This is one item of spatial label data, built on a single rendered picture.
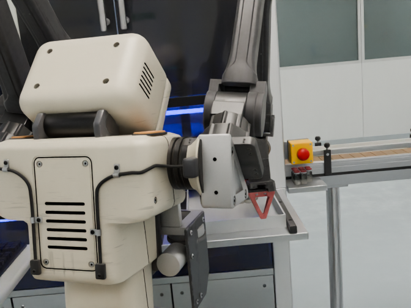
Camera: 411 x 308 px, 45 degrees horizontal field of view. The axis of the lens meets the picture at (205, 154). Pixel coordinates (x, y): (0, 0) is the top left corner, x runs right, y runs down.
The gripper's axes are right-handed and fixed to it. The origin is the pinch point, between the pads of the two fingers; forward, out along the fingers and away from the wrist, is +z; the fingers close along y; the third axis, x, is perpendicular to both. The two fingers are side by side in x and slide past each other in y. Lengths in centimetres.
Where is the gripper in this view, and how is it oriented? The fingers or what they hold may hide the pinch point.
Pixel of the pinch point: (263, 215)
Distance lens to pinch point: 130.8
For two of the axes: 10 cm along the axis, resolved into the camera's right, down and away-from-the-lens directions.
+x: -10.0, 1.0, 0.0
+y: 0.0, -0.3, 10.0
